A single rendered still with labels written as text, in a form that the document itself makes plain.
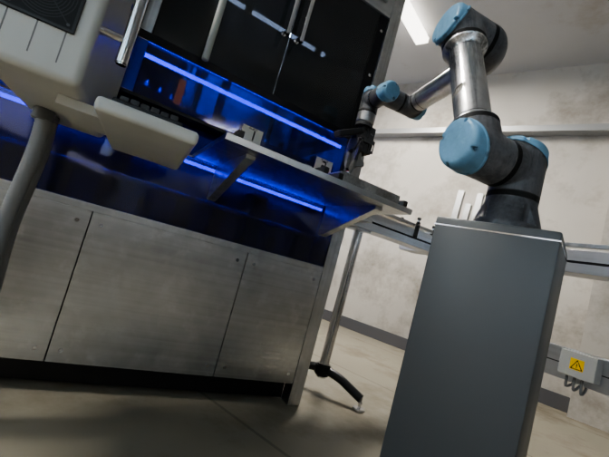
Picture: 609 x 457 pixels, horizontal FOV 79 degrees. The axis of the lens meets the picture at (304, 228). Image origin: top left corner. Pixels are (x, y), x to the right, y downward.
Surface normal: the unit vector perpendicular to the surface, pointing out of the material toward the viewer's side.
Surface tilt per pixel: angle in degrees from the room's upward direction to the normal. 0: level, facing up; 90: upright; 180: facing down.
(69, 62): 90
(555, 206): 90
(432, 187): 90
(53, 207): 90
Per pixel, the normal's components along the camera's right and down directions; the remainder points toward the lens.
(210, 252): 0.47, 0.04
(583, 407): -0.59, -0.23
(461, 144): -0.91, -0.15
